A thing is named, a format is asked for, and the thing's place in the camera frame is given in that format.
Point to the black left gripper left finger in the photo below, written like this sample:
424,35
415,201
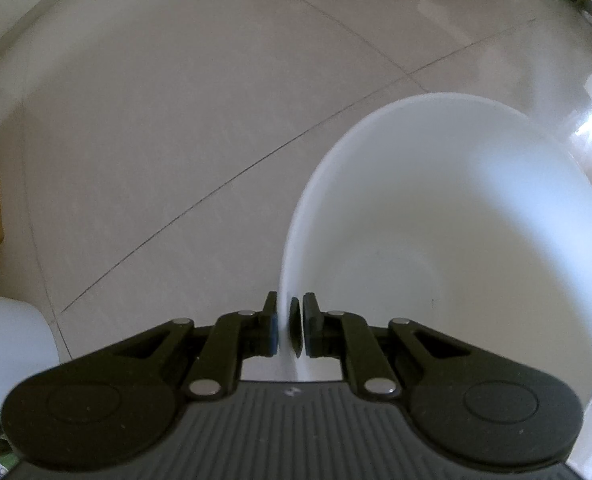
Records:
224,346

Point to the white cylindrical container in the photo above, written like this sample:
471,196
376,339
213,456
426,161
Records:
27,345

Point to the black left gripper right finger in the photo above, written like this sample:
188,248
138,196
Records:
348,338

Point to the white plastic waste bin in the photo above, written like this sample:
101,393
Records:
461,214

